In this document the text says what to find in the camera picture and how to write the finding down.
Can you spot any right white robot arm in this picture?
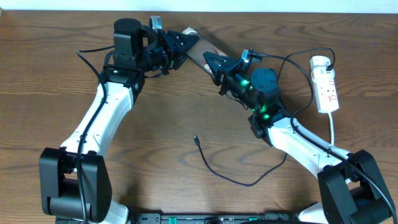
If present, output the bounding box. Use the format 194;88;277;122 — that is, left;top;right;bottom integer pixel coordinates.
203;50;397;223

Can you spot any white power strip cord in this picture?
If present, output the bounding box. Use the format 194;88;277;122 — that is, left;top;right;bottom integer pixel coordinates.
328;112;336;146

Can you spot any white power strip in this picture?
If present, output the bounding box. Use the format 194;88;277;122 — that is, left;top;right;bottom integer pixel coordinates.
310;55;339;114

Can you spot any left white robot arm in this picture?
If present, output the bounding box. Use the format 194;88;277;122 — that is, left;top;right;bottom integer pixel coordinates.
39;16;198;223

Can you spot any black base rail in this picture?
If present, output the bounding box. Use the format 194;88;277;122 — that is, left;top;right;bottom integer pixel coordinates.
121;213;299;224

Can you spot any bronze Galaxy smartphone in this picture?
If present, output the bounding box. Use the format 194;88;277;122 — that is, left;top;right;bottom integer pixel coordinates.
182;27;226;77

